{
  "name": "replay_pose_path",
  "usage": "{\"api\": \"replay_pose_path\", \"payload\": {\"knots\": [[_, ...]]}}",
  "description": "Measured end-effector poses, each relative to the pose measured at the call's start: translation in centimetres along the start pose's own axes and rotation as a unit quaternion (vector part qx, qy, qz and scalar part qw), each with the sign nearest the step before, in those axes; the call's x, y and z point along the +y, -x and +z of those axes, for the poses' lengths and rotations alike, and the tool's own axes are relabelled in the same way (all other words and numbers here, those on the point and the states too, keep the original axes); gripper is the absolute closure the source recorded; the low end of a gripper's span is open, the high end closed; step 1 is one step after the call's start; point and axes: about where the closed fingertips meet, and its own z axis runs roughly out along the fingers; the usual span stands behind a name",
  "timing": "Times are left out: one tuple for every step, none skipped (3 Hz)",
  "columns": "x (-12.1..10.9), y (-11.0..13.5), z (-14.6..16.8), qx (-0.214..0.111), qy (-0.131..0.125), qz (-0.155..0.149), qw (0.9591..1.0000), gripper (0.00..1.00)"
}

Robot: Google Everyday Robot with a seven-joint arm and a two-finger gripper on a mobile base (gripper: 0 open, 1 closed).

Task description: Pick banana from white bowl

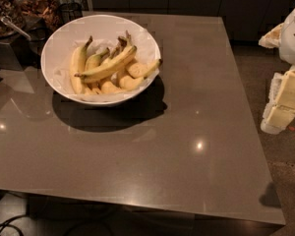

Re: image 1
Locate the lower right yellow banana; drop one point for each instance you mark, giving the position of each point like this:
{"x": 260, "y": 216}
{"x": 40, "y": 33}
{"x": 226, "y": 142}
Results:
{"x": 128, "y": 83}

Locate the metal spoon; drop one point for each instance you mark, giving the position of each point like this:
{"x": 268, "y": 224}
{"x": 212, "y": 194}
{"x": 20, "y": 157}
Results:
{"x": 8, "y": 22}

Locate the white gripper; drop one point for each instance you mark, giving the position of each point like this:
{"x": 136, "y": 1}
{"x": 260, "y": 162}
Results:
{"x": 293, "y": 36}

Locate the black wire basket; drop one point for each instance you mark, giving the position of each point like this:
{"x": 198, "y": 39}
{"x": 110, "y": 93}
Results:
{"x": 70, "y": 12}

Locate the small greenish yellow banana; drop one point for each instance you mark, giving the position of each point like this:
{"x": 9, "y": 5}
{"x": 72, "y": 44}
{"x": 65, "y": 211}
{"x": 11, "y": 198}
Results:
{"x": 95, "y": 59}

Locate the left yellow banana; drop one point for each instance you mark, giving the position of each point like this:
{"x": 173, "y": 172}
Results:
{"x": 77, "y": 65}

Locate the white bowl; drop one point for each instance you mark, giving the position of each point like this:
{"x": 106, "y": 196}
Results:
{"x": 104, "y": 30}

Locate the bottom middle yellow banana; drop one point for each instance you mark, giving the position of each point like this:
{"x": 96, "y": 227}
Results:
{"x": 108, "y": 87}

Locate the white paper bowl liner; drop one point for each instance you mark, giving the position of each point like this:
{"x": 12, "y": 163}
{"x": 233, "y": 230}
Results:
{"x": 123, "y": 42}

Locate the long top yellow banana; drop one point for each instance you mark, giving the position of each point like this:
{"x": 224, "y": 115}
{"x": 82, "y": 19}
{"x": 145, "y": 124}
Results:
{"x": 105, "y": 70}

